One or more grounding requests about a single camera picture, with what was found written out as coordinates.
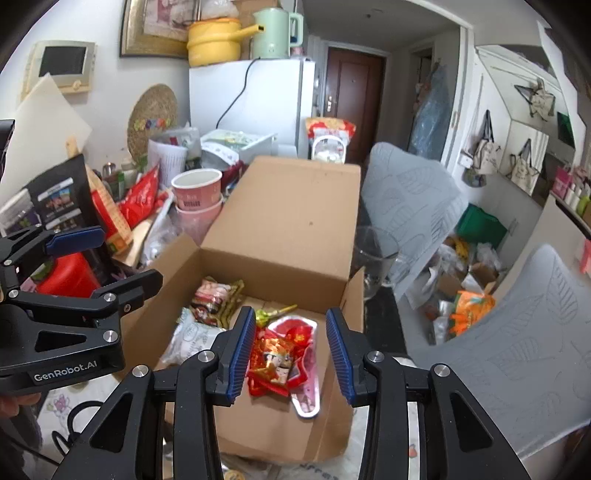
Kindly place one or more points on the white fridge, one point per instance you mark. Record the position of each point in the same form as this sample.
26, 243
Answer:
268, 101

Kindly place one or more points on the grey leaf pattern chair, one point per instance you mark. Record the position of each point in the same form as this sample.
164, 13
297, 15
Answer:
517, 350
406, 198

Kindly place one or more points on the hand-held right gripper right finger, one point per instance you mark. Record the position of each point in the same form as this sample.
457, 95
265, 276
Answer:
339, 355

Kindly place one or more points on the round woven trivet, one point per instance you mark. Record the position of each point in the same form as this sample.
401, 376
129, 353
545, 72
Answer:
152, 106

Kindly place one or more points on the red cartoon snack packet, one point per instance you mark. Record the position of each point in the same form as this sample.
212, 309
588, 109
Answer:
277, 364

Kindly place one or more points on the brown pink snack packet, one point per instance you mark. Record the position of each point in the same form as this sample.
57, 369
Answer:
212, 295

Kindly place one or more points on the blue plastic garment cover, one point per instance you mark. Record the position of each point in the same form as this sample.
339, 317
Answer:
431, 115

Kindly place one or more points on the red snack bag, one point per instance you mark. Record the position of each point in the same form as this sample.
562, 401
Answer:
138, 198

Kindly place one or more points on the glass measuring cup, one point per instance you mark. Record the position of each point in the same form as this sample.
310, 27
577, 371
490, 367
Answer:
376, 258

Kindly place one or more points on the green electric kettle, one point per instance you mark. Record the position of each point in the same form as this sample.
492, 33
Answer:
272, 37

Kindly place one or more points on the red yellow snack pouch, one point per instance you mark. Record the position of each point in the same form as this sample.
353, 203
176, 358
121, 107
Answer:
111, 221

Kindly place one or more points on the yellow pot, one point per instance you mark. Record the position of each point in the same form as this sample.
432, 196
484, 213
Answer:
212, 44

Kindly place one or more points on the pink tray snack packet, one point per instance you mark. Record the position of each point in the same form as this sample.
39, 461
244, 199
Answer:
307, 401

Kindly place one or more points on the black standing pouch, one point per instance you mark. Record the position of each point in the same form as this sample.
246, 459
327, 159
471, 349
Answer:
60, 194

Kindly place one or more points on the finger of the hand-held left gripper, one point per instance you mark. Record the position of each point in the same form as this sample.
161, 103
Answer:
76, 241
134, 286

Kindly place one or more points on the gold framed picture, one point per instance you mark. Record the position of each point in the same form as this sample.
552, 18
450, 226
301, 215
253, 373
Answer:
138, 27

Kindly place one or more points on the clear plastic bag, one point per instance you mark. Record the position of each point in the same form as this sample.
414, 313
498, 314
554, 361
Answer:
217, 9

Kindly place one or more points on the small red gold packet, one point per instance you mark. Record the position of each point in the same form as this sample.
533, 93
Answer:
300, 334

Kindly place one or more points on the red plastic container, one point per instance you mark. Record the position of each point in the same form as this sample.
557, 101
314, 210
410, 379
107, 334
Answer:
69, 272

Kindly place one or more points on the open cardboard floor box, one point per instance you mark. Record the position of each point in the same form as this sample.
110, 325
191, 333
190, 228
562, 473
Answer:
482, 279

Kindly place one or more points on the canvas tote bag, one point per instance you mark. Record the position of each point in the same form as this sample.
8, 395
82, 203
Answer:
482, 157

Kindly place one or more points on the brown cardboard box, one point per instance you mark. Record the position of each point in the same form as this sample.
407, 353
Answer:
295, 217

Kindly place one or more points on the green white pouch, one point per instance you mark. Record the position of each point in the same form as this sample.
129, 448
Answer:
226, 147

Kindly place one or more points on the red yellow large bag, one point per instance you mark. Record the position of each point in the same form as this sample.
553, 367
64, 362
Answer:
330, 127

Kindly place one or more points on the green bin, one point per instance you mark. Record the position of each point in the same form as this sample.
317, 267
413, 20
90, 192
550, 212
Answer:
480, 226

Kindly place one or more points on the row of cosmetic bottles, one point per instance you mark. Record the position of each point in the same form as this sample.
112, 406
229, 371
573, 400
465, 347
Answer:
572, 191

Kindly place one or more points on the white printed snack packet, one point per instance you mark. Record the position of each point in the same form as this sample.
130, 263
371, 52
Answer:
194, 339

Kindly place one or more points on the orange snack bag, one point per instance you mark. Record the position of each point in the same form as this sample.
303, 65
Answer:
473, 314

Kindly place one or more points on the brown door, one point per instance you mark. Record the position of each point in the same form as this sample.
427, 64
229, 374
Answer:
355, 92

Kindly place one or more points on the cream wall intercom panel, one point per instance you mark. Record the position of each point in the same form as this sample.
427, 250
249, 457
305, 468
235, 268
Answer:
60, 60

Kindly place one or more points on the white printed paper bag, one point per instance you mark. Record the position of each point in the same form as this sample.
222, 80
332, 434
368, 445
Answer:
168, 161

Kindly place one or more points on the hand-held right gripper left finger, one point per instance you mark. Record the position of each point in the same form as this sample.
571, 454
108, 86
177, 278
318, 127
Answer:
240, 355

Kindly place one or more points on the yellow green candy stick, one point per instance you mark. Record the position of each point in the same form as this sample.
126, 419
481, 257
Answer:
265, 317

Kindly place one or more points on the white foam board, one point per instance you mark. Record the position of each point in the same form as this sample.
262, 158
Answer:
46, 129

